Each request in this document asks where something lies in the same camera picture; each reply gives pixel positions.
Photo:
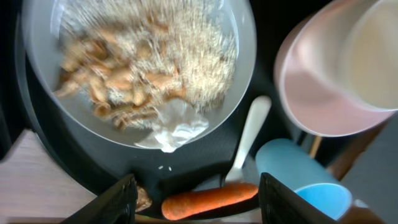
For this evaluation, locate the pink bowl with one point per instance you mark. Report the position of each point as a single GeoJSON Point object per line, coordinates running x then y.
{"type": "Point", "coordinates": [308, 77]}

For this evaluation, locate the brown walnut shell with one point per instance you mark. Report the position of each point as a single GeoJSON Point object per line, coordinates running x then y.
{"type": "Point", "coordinates": [143, 199]}

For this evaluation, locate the grey plate with food scraps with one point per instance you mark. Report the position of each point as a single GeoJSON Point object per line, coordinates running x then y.
{"type": "Point", "coordinates": [114, 67]}

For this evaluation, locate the white crumpled tissue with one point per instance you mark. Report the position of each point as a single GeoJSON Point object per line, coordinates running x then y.
{"type": "Point", "coordinates": [177, 123]}

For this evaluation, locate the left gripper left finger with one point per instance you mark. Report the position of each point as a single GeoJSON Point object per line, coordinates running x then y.
{"type": "Point", "coordinates": [116, 205]}

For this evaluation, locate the round black tray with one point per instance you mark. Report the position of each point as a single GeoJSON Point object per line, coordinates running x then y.
{"type": "Point", "coordinates": [97, 163]}

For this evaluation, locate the orange carrot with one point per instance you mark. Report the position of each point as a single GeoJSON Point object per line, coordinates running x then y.
{"type": "Point", "coordinates": [186, 204]}

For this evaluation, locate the blue cup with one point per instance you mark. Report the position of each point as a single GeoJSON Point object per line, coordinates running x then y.
{"type": "Point", "coordinates": [288, 163]}

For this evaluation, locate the black rectangular tray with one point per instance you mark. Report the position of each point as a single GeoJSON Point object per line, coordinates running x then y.
{"type": "Point", "coordinates": [12, 122]}

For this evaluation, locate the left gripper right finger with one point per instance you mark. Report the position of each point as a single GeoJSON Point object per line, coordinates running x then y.
{"type": "Point", "coordinates": [280, 205]}

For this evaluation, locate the white plastic fork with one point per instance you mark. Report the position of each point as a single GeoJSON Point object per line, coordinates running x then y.
{"type": "Point", "coordinates": [256, 117]}

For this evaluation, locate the wooden chopstick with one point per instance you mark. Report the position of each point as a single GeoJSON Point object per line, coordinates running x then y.
{"type": "Point", "coordinates": [315, 146]}

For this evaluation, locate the cream white cup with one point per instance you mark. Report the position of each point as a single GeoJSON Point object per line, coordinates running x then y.
{"type": "Point", "coordinates": [369, 59]}

